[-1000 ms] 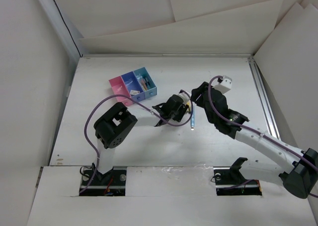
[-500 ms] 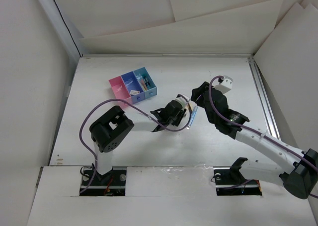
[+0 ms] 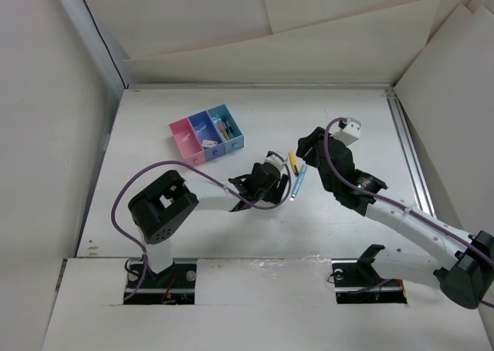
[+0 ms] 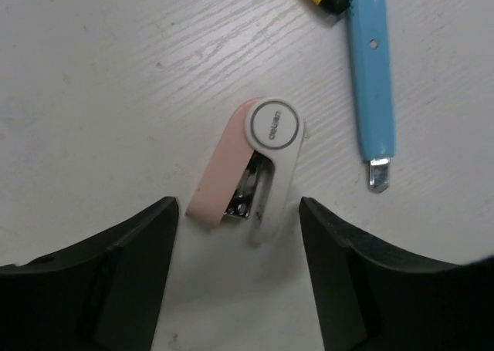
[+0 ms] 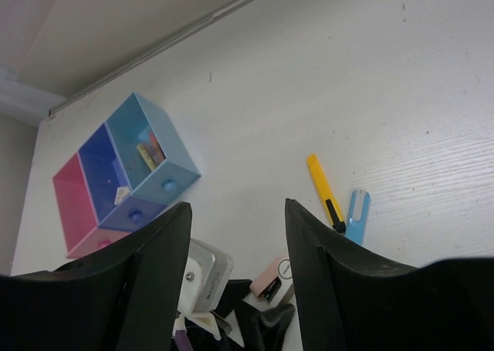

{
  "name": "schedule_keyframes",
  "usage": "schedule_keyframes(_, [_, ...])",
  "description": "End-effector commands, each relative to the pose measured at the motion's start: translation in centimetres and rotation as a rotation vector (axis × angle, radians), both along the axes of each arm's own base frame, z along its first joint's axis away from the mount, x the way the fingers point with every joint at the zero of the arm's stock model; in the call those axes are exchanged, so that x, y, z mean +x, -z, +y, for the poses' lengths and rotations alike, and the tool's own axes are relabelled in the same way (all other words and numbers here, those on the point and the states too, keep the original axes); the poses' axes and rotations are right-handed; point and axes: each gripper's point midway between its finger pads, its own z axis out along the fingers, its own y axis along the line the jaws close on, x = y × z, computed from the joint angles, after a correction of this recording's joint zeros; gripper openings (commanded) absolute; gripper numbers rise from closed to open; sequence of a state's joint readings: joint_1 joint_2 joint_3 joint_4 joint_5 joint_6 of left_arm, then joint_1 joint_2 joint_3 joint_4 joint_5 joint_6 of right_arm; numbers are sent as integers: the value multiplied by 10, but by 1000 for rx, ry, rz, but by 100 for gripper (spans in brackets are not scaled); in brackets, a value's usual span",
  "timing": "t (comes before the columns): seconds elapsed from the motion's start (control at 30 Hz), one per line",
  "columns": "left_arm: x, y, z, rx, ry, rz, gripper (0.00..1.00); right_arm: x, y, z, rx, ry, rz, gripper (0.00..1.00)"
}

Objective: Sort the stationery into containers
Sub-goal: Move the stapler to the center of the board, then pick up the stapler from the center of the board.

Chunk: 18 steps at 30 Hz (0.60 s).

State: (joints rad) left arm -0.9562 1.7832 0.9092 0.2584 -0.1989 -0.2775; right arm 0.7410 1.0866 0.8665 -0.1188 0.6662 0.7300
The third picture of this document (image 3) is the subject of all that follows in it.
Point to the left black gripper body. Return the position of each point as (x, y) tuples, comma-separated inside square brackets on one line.
[(272, 195)]

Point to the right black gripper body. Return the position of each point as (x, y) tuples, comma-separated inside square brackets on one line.
[(312, 156)]

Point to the yellow utility knife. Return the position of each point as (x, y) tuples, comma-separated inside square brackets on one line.
[(293, 163)]

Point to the light blue cutter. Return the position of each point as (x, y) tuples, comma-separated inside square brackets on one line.
[(298, 183)]

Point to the white eraser with label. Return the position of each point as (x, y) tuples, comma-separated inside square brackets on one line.
[(209, 143)]

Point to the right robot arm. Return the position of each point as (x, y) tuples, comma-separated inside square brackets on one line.
[(457, 263)]

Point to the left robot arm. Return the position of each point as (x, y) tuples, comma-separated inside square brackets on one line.
[(163, 206)]

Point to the light blue container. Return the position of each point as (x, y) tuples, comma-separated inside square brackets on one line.
[(235, 142)]

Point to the pink container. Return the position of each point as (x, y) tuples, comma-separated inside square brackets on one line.
[(191, 150)]

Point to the dark blue container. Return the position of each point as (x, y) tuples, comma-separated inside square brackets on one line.
[(205, 130)]

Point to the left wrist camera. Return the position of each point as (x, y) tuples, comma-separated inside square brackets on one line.
[(275, 159)]

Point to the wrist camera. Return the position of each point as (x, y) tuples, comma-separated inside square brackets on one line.
[(275, 159), (349, 131)]

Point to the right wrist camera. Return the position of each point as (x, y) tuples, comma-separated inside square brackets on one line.
[(349, 131)]

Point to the aluminium rail right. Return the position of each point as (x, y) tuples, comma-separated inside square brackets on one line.
[(418, 182)]

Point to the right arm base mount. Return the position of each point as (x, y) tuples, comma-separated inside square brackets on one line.
[(356, 282)]

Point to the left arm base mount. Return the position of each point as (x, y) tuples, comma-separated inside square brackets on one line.
[(176, 286)]

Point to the aluminium post left corner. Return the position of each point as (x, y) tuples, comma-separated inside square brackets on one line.
[(104, 50)]

